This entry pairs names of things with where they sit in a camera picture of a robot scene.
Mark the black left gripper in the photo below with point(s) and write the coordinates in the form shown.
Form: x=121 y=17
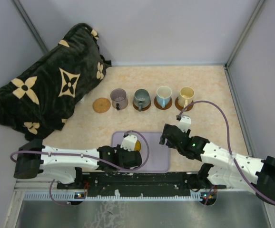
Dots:
x=119 y=148

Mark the lavender plastic tray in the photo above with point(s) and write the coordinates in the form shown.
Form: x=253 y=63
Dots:
x=159 y=157

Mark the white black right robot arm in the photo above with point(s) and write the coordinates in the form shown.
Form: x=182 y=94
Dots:
x=220 y=167

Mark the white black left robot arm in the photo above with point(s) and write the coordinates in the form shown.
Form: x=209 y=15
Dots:
x=34 y=158

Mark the yellow mug black handle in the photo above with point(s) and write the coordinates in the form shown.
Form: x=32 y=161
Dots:
x=137 y=146

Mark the black floral plush blanket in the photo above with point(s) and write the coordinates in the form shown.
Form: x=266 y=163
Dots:
x=43 y=97

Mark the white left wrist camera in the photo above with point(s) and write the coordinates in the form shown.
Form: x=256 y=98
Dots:
x=129 y=142

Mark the grey mug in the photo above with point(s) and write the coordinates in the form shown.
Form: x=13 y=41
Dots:
x=141 y=99

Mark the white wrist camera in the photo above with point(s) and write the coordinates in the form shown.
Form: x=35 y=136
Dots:
x=184 y=123
x=129 y=142

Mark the purple mug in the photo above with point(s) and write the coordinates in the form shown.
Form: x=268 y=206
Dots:
x=119 y=99

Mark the cream mug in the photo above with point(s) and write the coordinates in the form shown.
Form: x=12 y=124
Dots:
x=186 y=96

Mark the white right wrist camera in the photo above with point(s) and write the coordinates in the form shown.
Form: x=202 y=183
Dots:
x=184 y=123

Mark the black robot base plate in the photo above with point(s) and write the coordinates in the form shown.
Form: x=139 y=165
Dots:
x=168 y=184

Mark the light wooden coaster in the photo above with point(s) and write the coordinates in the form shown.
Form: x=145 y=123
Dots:
x=101 y=105

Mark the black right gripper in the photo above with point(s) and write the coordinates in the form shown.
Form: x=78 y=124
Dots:
x=162 y=139

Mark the white mug blue handle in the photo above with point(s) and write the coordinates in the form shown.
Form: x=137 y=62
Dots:
x=163 y=96

